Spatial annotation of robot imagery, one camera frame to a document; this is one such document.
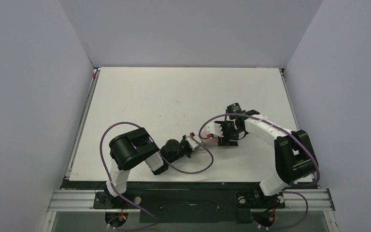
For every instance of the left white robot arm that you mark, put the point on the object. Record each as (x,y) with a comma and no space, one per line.
(134,147)

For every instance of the pink umbrella case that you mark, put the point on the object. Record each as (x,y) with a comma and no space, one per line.
(213,141)

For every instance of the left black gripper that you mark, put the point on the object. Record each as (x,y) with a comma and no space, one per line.
(188,145)

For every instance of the aluminium frame rail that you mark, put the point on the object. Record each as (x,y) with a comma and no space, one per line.
(84,200)

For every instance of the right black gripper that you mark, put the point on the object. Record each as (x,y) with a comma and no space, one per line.
(225,134)

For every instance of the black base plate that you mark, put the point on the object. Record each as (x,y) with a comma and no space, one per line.
(183,202)

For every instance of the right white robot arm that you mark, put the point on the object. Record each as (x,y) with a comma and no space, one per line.
(293,152)

